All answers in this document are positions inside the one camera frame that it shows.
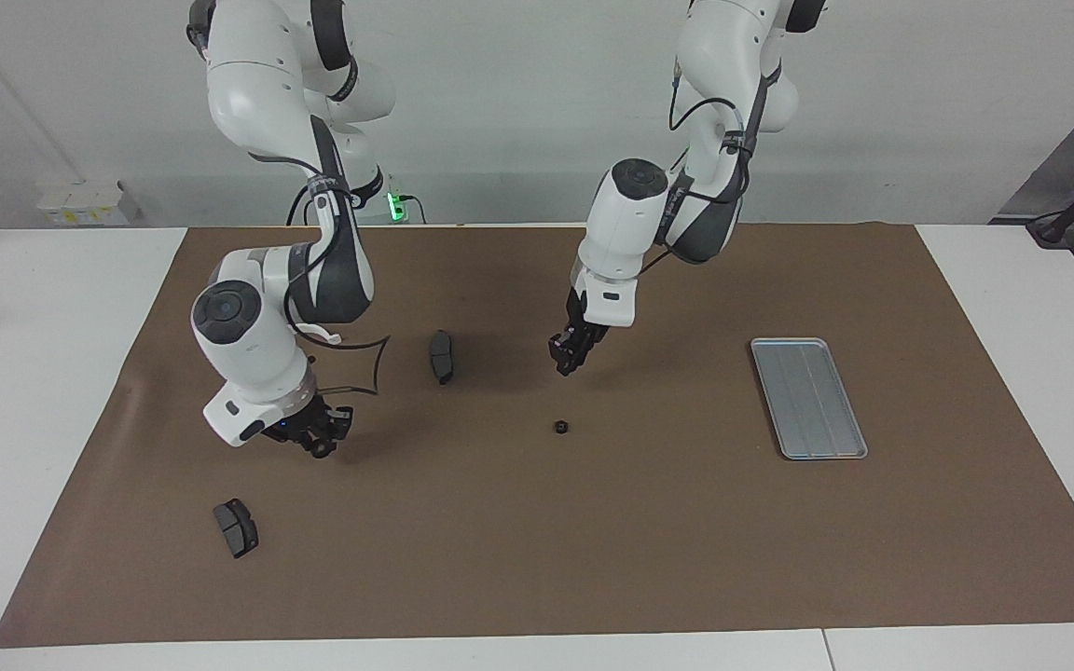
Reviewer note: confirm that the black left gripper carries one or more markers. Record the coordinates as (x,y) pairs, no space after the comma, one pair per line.
(584,335)

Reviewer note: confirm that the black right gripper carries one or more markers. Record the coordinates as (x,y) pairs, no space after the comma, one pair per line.
(299,424)

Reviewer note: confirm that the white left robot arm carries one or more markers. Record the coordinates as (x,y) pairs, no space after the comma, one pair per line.
(621,233)

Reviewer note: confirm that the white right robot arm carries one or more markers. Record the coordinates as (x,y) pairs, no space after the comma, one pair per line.
(248,345)

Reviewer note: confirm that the silver metal tray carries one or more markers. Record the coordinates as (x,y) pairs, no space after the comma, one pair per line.
(812,401)

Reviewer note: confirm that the grey brake pad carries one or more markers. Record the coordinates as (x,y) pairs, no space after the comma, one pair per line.
(442,356)
(237,529)

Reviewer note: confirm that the brown table mat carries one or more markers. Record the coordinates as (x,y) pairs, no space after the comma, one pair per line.
(546,540)

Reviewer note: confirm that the white box yellow labels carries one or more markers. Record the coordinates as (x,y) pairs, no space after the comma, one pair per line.
(89,205)

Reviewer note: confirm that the dark grey panel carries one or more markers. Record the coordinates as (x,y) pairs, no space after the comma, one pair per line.
(1073,149)

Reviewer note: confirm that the white curved plastic bracket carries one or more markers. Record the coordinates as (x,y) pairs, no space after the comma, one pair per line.
(327,335)

